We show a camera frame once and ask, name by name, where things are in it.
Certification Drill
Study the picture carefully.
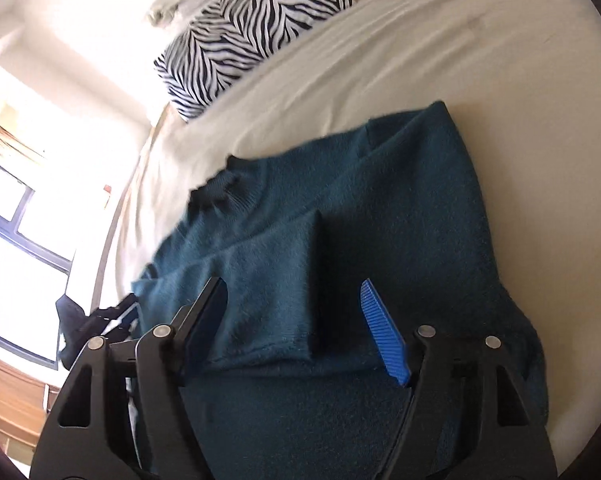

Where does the zebra print pillow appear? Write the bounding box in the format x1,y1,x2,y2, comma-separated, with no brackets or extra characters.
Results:
153,0,356,123

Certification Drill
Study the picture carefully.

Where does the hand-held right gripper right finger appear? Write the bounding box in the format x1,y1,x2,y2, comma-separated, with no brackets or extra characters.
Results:
359,280,551,480

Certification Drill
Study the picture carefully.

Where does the cream bed sheet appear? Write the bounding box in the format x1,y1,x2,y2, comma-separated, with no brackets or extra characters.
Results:
98,0,601,480

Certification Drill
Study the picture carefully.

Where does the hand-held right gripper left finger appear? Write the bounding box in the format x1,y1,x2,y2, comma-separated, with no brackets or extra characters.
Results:
44,276,229,480

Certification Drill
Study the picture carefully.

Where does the dark teal knit sweater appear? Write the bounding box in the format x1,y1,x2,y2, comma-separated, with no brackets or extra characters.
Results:
130,100,548,480

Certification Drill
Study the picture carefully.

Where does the dark framed window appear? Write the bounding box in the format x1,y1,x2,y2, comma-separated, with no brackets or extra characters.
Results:
0,67,81,368

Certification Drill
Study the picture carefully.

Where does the dark clothes pile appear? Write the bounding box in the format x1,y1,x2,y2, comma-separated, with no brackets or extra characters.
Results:
55,292,141,368

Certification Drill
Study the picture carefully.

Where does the wooden furniture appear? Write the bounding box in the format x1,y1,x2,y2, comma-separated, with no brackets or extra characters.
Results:
0,350,61,453

